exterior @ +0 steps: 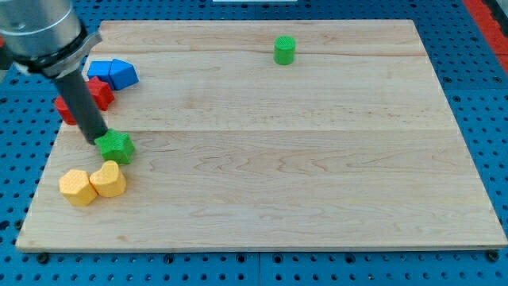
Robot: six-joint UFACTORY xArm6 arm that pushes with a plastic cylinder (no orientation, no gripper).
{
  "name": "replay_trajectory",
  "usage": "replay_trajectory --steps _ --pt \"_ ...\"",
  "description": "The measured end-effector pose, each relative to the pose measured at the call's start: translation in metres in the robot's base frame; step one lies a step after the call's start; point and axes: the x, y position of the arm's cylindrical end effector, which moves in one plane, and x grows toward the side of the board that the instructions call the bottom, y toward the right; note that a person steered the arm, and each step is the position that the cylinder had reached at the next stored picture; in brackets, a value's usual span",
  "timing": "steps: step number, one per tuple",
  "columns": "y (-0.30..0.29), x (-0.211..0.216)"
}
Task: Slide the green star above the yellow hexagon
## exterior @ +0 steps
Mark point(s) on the red block behind rod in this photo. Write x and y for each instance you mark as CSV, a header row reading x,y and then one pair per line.
x,y
64,111

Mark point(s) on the red star block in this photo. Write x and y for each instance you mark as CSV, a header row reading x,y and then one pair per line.
x,y
101,93

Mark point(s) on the blue cube block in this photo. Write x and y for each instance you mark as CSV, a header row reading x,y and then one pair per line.
x,y
101,69

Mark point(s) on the green star block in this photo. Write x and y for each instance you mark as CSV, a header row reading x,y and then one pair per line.
x,y
116,146

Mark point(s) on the blue pentagon block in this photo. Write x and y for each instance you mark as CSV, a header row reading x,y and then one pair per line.
x,y
122,74

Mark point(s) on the yellow heart block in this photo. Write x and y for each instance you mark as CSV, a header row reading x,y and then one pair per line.
x,y
109,181

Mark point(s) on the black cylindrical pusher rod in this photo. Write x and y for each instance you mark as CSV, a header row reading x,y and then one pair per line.
x,y
76,94

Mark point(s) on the yellow hexagon block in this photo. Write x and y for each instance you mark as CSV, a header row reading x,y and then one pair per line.
x,y
75,186

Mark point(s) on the green cylinder block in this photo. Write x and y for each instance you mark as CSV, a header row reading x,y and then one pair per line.
x,y
284,49

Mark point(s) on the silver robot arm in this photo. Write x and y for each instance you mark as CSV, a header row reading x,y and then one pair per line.
x,y
48,38

